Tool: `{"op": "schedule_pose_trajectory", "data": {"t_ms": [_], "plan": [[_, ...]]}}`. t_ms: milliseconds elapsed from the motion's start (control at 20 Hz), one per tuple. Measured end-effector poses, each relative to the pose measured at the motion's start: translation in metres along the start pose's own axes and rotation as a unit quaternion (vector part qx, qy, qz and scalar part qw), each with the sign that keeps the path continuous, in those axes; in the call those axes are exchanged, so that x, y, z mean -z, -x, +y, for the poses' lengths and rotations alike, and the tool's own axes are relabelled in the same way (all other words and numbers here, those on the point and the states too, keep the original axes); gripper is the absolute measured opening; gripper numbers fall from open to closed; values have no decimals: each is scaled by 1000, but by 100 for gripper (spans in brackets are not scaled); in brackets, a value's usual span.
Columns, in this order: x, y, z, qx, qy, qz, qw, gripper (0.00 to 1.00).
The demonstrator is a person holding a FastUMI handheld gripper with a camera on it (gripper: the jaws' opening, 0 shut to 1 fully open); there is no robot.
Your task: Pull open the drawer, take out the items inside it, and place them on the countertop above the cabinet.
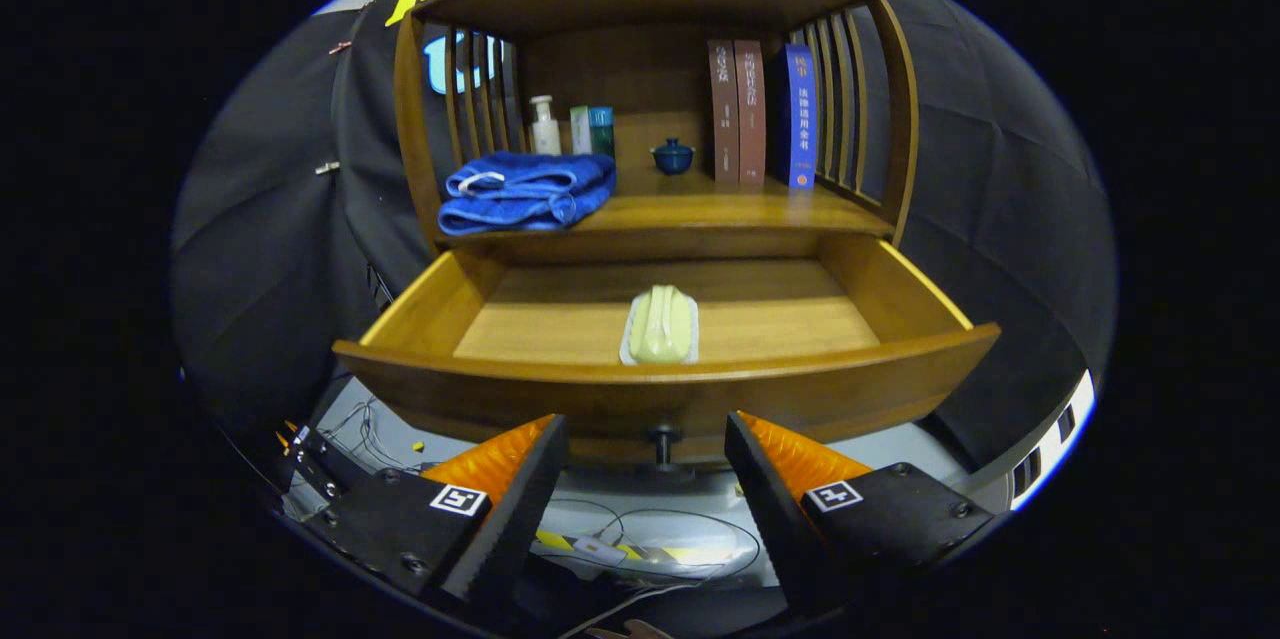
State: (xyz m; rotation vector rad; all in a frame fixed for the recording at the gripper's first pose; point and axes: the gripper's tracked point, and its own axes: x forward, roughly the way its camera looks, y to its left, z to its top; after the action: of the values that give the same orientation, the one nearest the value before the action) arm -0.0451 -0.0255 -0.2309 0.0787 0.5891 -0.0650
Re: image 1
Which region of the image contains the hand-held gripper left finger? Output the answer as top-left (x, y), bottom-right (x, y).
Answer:
top-left (300, 412), bottom-right (571, 610)

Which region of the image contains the pale green holder white base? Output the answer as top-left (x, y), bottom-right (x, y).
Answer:
top-left (619, 285), bottom-right (700, 366)

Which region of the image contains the black box with orange wires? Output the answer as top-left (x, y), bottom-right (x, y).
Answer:
top-left (275, 422), bottom-right (371, 505)

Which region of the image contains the black backdrop cloth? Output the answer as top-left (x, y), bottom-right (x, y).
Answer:
top-left (170, 0), bottom-right (1118, 470)

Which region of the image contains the blue book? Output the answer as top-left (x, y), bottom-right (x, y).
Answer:
top-left (778, 43), bottom-right (819, 191)

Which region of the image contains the wooden countertop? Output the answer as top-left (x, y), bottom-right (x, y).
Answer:
top-left (435, 164), bottom-right (896, 242)

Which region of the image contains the small white device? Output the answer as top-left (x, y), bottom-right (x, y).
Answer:
top-left (572, 536), bottom-right (629, 565)

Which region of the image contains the wooden drawer with dark knob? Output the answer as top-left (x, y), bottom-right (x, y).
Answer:
top-left (332, 234), bottom-right (1001, 470)

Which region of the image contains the yellow and black floor tape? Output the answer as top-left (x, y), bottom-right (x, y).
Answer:
top-left (535, 529), bottom-right (741, 568)

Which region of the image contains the blue folded towel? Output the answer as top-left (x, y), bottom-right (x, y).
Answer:
top-left (438, 151), bottom-right (618, 237)

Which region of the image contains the blue lidded teacup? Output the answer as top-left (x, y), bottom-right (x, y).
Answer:
top-left (650, 137), bottom-right (696, 176)

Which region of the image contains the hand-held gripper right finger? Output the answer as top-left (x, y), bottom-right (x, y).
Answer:
top-left (723, 409), bottom-right (1001, 615)

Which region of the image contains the white panel with dark slots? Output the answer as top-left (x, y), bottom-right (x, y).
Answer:
top-left (1005, 369), bottom-right (1096, 512)

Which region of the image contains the dark brown book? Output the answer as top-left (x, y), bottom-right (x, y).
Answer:
top-left (707, 40), bottom-right (741, 185)

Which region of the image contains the white pump bottle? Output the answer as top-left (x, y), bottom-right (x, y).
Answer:
top-left (528, 95), bottom-right (563, 157)

